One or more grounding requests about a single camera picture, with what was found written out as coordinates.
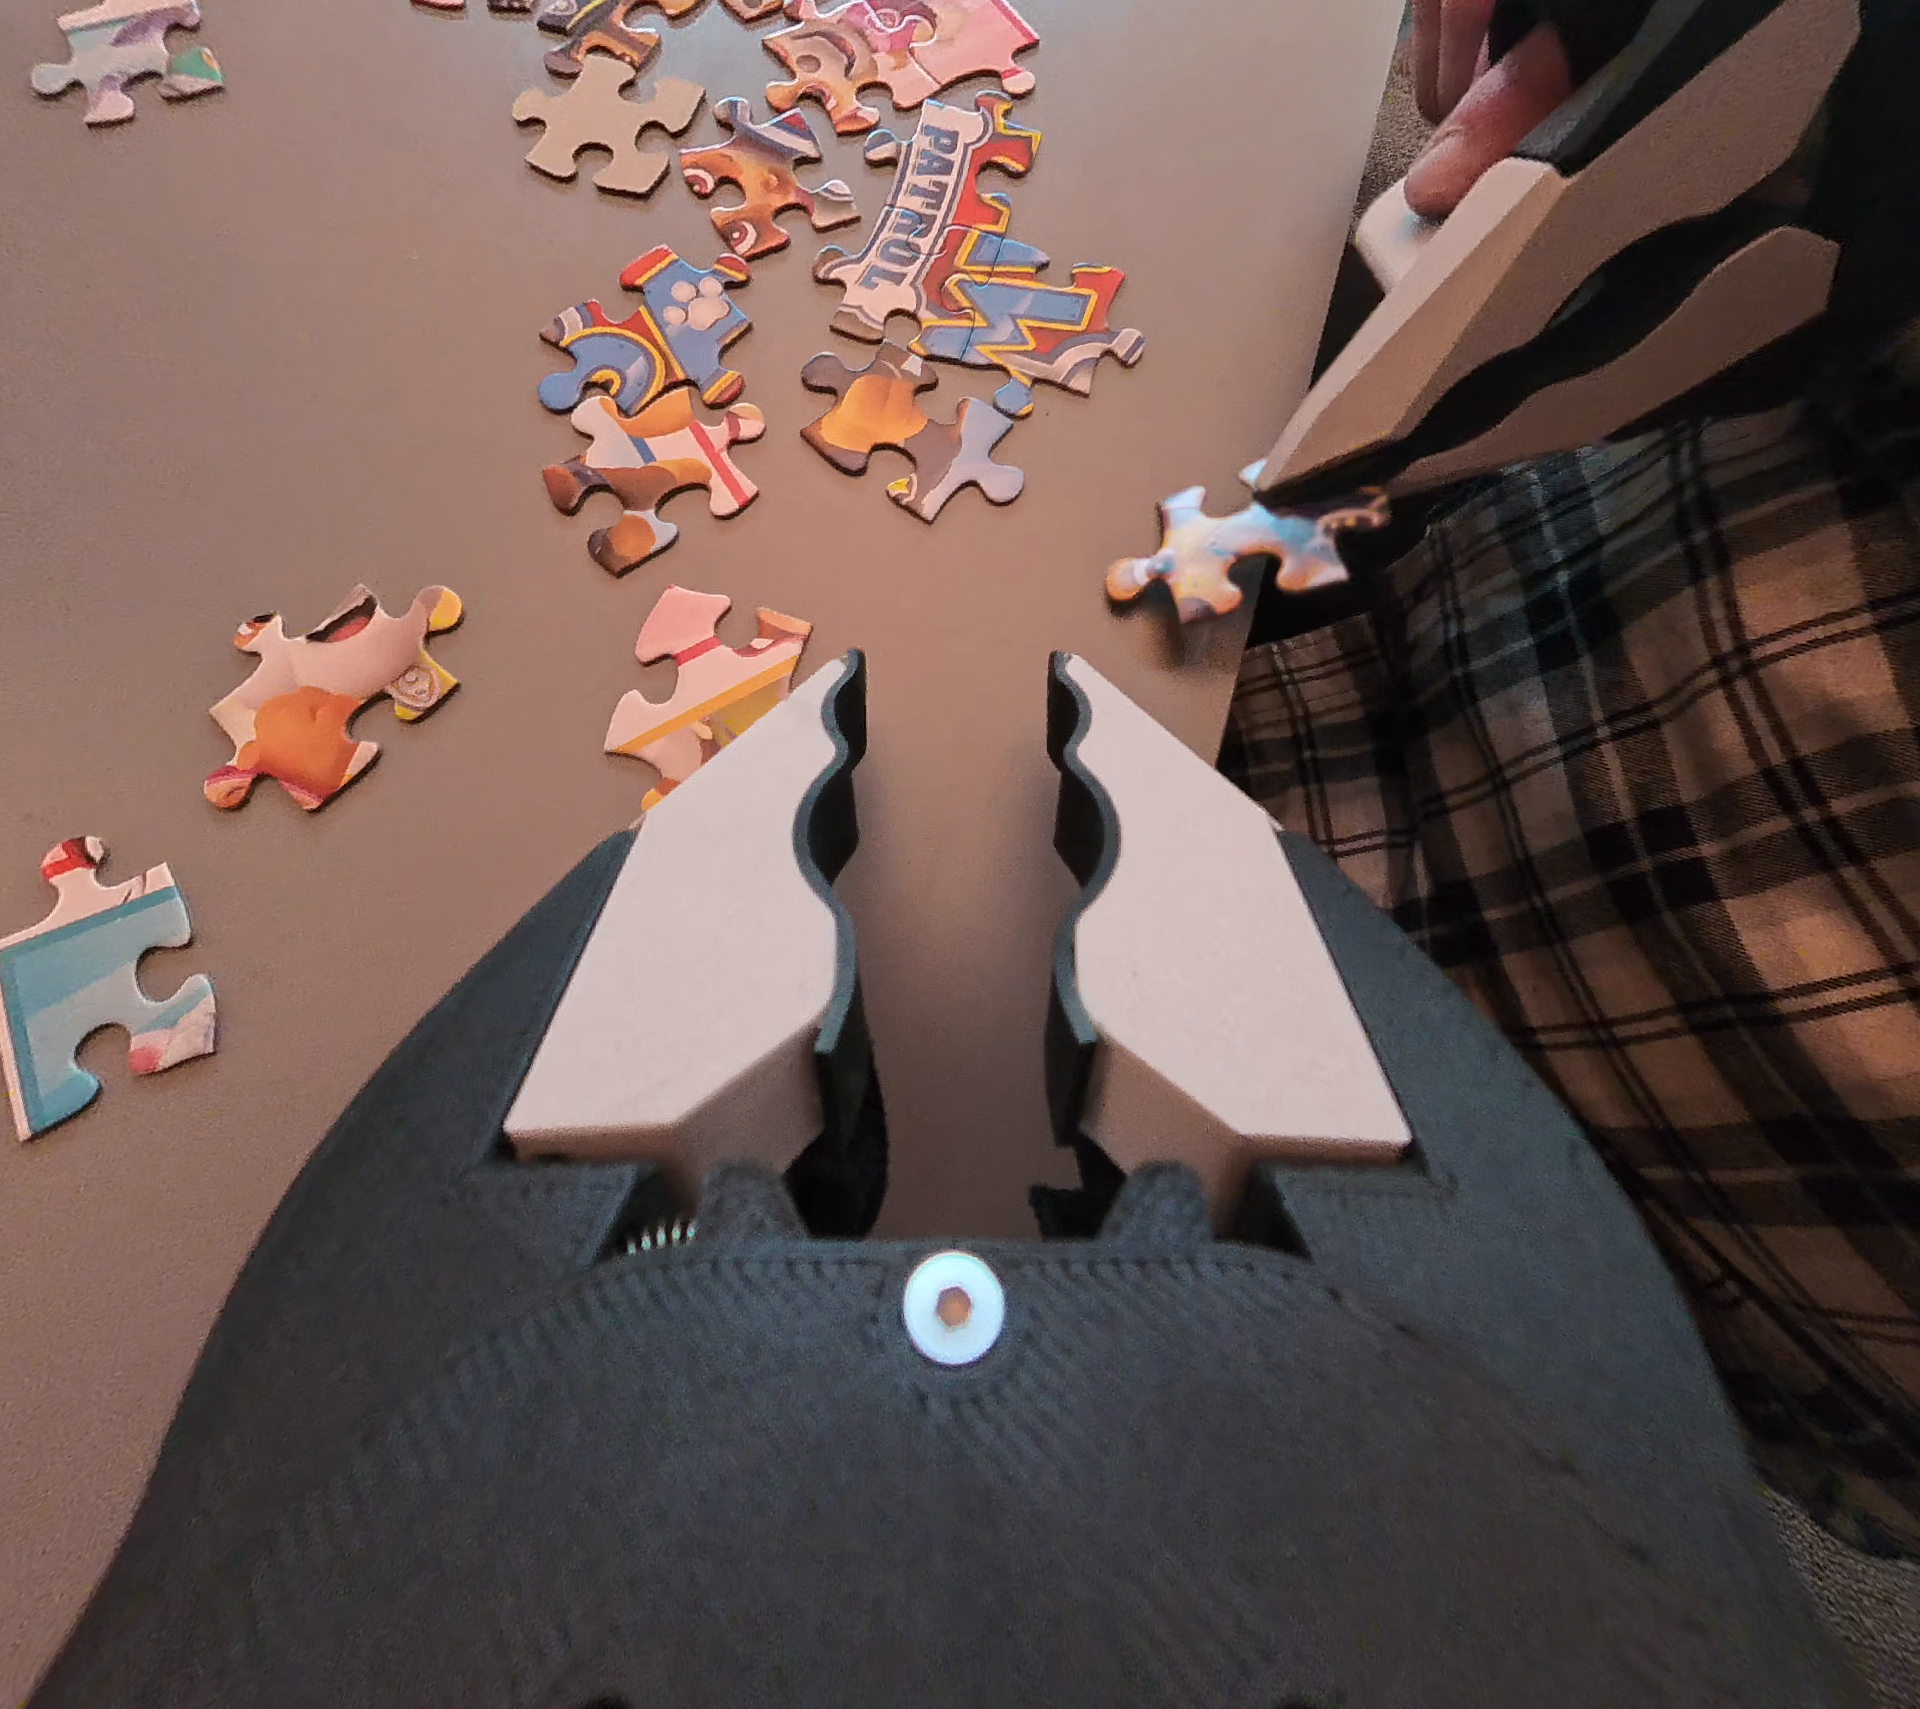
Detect plain brown cardboard puzzle piece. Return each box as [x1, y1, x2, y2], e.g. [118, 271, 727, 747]
[510, 51, 707, 197]

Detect grey desk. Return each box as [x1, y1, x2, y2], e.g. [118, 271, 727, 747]
[0, 0, 1463, 1709]

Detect orange dog eyes puzzle piece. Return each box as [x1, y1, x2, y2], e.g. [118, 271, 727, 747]
[677, 97, 862, 266]

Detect pink dog puzzle piece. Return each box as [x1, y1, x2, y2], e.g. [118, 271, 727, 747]
[763, 0, 1040, 139]

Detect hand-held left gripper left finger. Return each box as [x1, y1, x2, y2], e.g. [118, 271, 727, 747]
[503, 650, 890, 1240]

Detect teal white edge puzzle piece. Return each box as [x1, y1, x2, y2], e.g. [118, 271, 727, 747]
[0, 835, 222, 1143]

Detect orange blue dog puzzle piece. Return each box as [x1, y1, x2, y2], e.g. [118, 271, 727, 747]
[798, 341, 1031, 527]

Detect pink red collar puzzle piece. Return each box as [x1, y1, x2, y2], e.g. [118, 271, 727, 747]
[603, 585, 816, 814]

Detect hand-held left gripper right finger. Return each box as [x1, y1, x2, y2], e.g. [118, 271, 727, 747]
[1031, 650, 1419, 1240]

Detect white orange red puzzle piece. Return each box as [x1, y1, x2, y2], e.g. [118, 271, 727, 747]
[203, 582, 465, 814]

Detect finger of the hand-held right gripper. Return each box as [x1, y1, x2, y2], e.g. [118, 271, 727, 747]
[1271, 225, 1846, 501]
[1254, 0, 1866, 488]

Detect tan pink striped puzzle piece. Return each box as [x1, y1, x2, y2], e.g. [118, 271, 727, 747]
[542, 388, 768, 579]

